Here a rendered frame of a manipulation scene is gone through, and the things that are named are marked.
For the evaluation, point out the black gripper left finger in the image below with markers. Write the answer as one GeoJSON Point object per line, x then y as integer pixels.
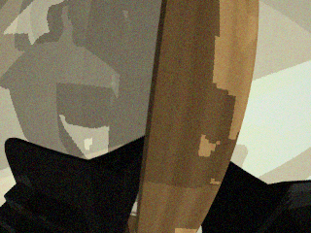
{"type": "Point", "coordinates": [104, 188]}

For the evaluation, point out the brown wooden post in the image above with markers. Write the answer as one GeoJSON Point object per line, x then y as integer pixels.
{"type": "Point", "coordinates": [130, 225]}

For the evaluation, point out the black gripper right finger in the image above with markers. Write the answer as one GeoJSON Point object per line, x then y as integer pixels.
{"type": "Point", "coordinates": [245, 204]}

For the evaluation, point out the brown wooden board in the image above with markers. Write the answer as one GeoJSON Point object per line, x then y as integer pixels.
{"type": "Point", "coordinates": [202, 73]}

